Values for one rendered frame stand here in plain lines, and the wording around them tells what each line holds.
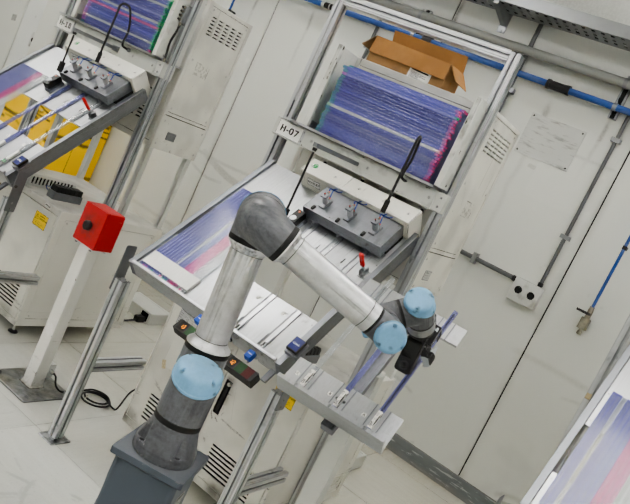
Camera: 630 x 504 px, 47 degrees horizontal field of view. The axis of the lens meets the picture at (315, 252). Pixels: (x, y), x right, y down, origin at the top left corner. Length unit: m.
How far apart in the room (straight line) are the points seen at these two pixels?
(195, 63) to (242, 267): 1.89
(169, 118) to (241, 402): 1.46
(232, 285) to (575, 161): 2.53
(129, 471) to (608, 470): 1.19
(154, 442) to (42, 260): 1.78
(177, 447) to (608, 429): 1.13
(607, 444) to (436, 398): 2.04
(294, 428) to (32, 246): 1.52
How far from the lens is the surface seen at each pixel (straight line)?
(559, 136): 4.00
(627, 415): 2.19
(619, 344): 2.37
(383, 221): 2.51
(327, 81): 2.77
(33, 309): 3.51
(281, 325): 2.28
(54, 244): 3.39
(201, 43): 3.51
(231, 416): 2.68
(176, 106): 3.52
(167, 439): 1.73
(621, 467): 2.10
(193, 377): 1.68
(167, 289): 2.45
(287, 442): 2.56
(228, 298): 1.78
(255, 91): 4.88
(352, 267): 2.43
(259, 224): 1.62
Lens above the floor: 1.36
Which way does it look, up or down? 8 degrees down
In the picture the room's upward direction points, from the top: 25 degrees clockwise
